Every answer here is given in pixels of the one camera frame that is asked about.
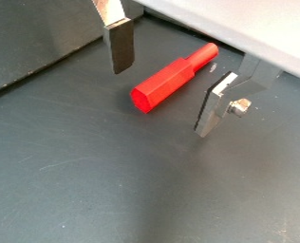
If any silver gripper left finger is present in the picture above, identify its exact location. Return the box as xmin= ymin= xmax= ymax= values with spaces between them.
xmin=91 ymin=0 xmax=136 ymax=74

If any red peg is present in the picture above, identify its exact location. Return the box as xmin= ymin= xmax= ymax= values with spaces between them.
xmin=132 ymin=43 xmax=218 ymax=113

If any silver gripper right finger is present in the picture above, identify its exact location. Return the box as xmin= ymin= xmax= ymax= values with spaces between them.
xmin=194 ymin=54 xmax=283 ymax=138

